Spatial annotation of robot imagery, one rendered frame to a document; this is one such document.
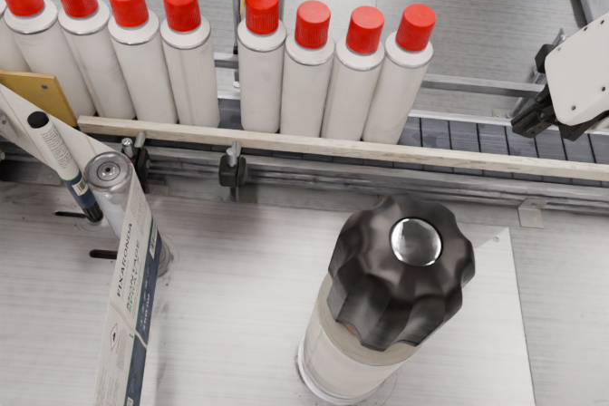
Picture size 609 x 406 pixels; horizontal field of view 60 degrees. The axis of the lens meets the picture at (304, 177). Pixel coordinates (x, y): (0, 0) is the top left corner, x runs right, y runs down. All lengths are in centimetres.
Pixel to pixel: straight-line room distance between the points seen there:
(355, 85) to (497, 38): 43
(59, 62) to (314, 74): 28
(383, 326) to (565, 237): 50
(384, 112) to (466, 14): 39
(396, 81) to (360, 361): 31
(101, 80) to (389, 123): 33
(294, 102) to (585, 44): 31
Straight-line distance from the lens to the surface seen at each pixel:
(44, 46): 62
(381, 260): 29
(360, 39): 53
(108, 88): 65
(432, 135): 72
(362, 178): 67
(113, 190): 44
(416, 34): 54
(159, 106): 65
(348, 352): 39
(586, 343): 73
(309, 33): 53
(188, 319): 58
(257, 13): 53
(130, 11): 55
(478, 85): 68
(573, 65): 64
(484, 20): 97
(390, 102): 61
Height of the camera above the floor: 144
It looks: 59 degrees down
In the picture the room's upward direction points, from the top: 8 degrees clockwise
